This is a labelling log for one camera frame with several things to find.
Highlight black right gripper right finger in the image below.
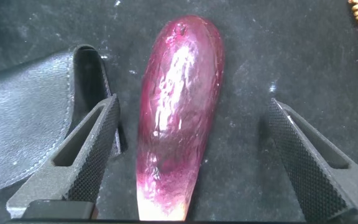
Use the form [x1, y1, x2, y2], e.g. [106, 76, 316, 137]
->
[267, 98, 358, 223]

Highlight black leather glasses case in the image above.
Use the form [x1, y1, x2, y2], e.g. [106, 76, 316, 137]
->
[0, 44, 122, 197]

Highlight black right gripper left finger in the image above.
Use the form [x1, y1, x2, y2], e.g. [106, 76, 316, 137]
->
[6, 94, 121, 220]

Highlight black tablecloth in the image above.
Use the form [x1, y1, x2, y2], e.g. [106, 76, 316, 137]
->
[0, 0, 358, 222]

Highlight purple eggplant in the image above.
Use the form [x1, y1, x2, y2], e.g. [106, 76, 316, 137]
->
[135, 14, 226, 222]

